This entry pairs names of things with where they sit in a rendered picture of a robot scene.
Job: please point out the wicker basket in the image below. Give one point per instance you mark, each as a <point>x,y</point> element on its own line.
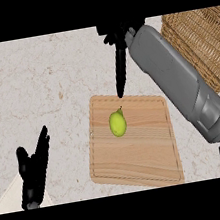
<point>200,44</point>

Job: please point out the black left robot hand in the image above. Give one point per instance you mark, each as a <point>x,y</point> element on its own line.
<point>32,169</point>

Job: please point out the green pear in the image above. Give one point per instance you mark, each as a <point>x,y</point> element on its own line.
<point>117,123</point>

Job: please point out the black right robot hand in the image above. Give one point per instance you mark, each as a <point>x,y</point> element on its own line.
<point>120,63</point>

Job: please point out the wooden cutting board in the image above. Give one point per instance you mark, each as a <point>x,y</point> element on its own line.
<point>133,141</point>

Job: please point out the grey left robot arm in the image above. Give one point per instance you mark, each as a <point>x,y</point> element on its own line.
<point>32,205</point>

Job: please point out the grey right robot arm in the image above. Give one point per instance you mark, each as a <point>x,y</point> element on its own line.
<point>182,83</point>

